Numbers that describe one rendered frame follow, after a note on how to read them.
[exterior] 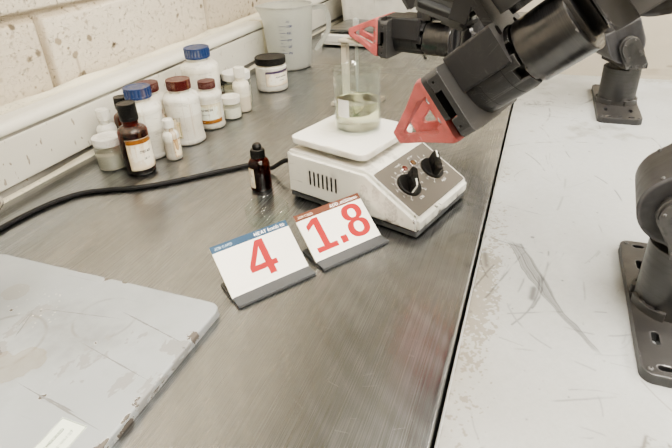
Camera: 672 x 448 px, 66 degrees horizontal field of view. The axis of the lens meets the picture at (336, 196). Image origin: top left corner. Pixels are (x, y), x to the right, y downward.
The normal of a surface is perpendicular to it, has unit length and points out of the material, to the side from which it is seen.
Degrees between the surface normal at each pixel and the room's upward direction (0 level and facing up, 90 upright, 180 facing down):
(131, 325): 0
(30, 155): 90
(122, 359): 0
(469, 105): 50
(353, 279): 0
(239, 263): 40
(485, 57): 90
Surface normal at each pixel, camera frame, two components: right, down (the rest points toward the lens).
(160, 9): 0.94, 0.13
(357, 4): -0.29, 0.52
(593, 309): -0.04, -0.88
